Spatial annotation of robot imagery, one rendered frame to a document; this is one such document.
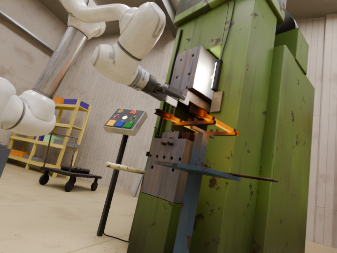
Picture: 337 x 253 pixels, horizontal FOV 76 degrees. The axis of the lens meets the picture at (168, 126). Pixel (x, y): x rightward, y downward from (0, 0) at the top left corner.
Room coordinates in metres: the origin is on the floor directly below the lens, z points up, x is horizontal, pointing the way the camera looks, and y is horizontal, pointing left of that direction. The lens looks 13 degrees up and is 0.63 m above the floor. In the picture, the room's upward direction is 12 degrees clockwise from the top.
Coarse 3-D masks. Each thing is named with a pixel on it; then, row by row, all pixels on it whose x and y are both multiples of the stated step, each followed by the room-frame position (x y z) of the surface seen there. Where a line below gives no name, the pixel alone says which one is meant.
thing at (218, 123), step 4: (192, 104) 1.00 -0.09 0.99; (192, 108) 0.99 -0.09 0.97; (196, 108) 1.01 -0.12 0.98; (200, 108) 1.02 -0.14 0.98; (192, 112) 0.99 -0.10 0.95; (196, 112) 1.01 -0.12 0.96; (200, 112) 1.03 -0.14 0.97; (204, 112) 1.03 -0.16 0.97; (196, 116) 1.04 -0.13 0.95; (200, 116) 1.03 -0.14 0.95; (204, 116) 1.03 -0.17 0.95; (208, 116) 1.06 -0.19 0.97; (216, 120) 1.11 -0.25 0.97; (216, 124) 1.14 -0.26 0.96; (220, 124) 1.14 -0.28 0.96; (224, 124) 1.16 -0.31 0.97; (224, 128) 1.18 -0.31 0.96; (228, 128) 1.19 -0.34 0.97
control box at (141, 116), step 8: (120, 112) 2.11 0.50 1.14; (128, 112) 2.08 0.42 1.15; (136, 112) 2.04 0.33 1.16; (144, 112) 2.02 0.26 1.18; (120, 120) 2.03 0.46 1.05; (128, 120) 2.00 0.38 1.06; (136, 120) 1.97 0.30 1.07; (144, 120) 2.06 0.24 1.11; (104, 128) 2.06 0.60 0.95; (112, 128) 2.00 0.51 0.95; (120, 128) 1.96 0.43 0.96; (136, 128) 1.96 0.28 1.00
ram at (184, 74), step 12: (204, 48) 1.66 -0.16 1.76; (180, 60) 1.81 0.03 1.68; (192, 60) 1.68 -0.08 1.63; (204, 60) 1.68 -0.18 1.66; (180, 72) 1.78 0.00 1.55; (192, 72) 1.66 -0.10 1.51; (204, 72) 1.70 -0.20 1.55; (180, 84) 1.75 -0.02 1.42; (192, 84) 1.64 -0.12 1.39; (204, 84) 1.72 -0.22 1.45; (204, 96) 1.77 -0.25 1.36
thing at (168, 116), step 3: (156, 111) 1.17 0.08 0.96; (159, 111) 1.18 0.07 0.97; (162, 111) 1.18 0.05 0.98; (156, 114) 1.19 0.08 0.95; (159, 114) 1.18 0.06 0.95; (162, 114) 1.20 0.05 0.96; (165, 114) 1.21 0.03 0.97; (168, 114) 1.22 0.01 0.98; (171, 114) 1.21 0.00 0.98; (165, 117) 1.21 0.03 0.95; (168, 117) 1.22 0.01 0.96; (171, 117) 1.22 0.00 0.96; (174, 117) 1.24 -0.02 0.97; (174, 120) 1.25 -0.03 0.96; (177, 120) 1.26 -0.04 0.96; (186, 126) 1.33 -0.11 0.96; (189, 126) 1.33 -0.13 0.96
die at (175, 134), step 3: (168, 132) 1.76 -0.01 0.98; (171, 132) 1.74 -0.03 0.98; (174, 132) 1.71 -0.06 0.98; (177, 132) 1.68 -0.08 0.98; (180, 132) 1.68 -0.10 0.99; (162, 135) 1.81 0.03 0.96; (165, 135) 1.78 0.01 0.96; (168, 135) 1.75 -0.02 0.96; (171, 135) 1.73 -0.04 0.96; (174, 135) 1.70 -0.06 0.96; (177, 135) 1.68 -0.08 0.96; (162, 138) 1.81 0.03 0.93; (165, 138) 1.78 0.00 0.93; (168, 138) 1.75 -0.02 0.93; (177, 138) 1.67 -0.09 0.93; (180, 138) 1.68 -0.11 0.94
